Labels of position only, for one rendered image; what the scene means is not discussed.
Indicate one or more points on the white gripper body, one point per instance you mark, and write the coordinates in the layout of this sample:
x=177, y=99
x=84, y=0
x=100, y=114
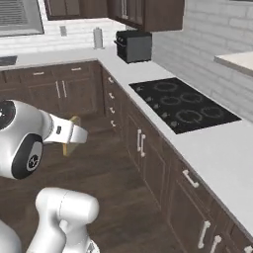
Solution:
x=78, y=135

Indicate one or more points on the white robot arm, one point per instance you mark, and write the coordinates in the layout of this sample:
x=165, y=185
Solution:
x=23, y=131

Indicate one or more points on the black toaster oven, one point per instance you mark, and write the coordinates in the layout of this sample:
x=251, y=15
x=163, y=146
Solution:
x=136, y=46

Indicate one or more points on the pale dining counter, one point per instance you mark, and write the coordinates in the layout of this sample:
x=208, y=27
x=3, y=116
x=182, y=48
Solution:
x=237, y=62

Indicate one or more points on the dark wood cabinet door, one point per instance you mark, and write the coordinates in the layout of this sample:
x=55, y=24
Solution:
x=184, y=220
x=80, y=95
x=41, y=97
x=131, y=141
x=154, y=171
x=227, y=243

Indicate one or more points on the dark wood drawer front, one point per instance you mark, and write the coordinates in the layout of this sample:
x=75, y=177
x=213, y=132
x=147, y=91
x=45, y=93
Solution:
x=85, y=71
x=118, y=130
x=115, y=84
x=19, y=76
x=118, y=113
x=117, y=100
x=204, y=194

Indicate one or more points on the white paper towel roll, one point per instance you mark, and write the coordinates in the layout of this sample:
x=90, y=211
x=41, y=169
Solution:
x=98, y=39

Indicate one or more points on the dark sink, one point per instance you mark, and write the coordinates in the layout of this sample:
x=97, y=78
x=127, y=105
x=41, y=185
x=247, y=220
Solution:
x=7, y=60

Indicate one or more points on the black hob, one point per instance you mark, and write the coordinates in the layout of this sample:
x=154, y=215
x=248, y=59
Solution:
x=184, y=105

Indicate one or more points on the dark wood upper cabinet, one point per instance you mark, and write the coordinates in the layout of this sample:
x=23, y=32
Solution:
x=79, y=8
x=158, y=15

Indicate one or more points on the grey framed window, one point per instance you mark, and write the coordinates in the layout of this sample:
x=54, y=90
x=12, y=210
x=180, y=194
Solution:
x=18, y=16

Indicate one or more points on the grey wall outlet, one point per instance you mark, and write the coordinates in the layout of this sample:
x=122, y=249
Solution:
x=63, y=31

